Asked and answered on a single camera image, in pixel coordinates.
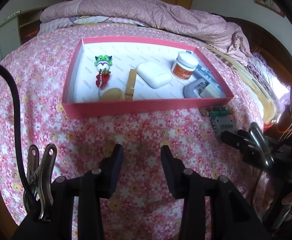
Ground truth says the grey perforated metal block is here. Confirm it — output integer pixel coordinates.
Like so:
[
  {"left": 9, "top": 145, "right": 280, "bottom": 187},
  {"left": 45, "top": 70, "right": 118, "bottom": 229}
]
[{"left": 211, "top": 116, "right": 237, "bottom": 139}]

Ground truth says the green orange battery pack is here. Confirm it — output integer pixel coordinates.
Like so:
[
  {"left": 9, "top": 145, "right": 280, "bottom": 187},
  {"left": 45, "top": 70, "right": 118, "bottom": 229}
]
[{"left": 199, "top": 107, "right": 233, "bottom": 117}]

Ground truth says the white charger plug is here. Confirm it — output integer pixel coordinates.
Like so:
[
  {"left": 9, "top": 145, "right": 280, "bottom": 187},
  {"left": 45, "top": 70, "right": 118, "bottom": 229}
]
[{"left": 200, "top": 84, "right": 221, "bottom": 98}]

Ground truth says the blue correction tape dispenser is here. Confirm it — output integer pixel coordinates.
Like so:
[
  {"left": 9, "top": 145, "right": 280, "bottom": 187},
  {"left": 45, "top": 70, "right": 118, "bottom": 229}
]
[{"left": 193, "top": 65, "right": 222, "bottom": 91}]

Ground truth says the round wooden disc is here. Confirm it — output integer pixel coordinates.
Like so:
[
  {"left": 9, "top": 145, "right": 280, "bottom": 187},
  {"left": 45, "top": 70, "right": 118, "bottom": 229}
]
[{"left": 100, "top": 88, "right": 125, "bottom": 101}]

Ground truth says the white orange jar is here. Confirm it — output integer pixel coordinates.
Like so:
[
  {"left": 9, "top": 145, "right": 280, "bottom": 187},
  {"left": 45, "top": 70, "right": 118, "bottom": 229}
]
[{"left": 171, "top": 51, "right": 199, "bottom": 80}]

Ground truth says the wooden phone stand bar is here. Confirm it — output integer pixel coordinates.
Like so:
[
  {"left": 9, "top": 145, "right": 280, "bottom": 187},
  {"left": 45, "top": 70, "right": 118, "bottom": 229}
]
[{"left": 125, "top": 69, "right": 137, "bottom": 100}]

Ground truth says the red toy keychain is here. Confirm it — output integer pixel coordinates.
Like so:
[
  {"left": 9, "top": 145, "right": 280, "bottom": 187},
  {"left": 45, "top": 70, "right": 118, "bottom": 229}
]
[{"left": 95, "top": 70, "right": 111, "bottom": 89}]

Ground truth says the white earbuds case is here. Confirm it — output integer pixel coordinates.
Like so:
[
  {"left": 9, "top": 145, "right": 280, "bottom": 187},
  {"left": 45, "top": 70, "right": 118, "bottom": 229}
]
[{"left": 136, "top": 62, "right": 172, "bottom": 89}]

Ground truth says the green white figure keychain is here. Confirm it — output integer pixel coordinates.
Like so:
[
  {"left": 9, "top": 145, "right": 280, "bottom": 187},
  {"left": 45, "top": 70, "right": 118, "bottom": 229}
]
[{"left": 94, "top": 55, "right": 112, "bottom": 72}]

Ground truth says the metal spring clip right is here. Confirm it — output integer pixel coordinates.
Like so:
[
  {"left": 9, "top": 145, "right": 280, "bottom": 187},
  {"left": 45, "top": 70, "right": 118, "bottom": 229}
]
[{"left": 249, "top": 122, "right": 274, "bottom": 168}]

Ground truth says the metal spring clip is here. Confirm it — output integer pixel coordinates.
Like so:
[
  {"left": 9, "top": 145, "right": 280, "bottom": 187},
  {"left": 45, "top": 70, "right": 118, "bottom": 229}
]
[
  {"left": 249, "top": 122, "right": 274, "bottom": 168},
  {"left": 23, "top": 143, "right": 57, "bottom": 220}
]

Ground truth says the yellow brown blanket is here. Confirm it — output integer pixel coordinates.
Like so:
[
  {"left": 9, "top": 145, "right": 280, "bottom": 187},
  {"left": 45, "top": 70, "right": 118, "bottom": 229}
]
[{"left": 206, "top": 44, "right": 290, "bottom": 126}]

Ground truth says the pink floral bedsheet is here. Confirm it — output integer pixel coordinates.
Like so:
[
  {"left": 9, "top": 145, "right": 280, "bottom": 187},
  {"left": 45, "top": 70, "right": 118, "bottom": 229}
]
[{"left": 1, "top": 24, "right": 263, "bottom": 239}]

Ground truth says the metal spring clip left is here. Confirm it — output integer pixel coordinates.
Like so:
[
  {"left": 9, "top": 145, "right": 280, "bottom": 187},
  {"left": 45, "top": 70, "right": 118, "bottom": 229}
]
[{"left": 23, "top": 143, "right": 57, "bottom": 220}]

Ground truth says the dark wooden headboard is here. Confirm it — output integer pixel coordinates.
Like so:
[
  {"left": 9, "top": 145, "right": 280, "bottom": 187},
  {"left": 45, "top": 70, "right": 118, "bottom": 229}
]
[{"left": 223, "top": 16, "right": 292, "bottom": 86}]

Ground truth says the pink shallow cardboard box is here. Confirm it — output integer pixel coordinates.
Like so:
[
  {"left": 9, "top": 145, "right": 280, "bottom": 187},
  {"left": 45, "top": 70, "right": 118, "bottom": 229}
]
[{"left": 62, "top": 36, "right": 233, "bottom": 119}]

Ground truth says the pink quilted blanket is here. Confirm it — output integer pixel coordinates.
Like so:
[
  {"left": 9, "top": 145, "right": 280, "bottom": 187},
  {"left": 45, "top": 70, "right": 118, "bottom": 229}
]
[{"left": 40, "top": 0, "right": 252, "bottom": 64}]

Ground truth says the cartoon print pillow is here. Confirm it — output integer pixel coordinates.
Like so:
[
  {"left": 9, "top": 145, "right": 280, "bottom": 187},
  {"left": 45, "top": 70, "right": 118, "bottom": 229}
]
[{"left": 68, "top": 15, "right": 117, "bottom": 27}]

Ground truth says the black cable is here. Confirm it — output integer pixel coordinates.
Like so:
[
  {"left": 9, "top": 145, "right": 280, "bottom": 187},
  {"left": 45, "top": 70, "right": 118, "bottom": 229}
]
[{"left": 0, "top": 60, "right": 36, "bottom": 205}]

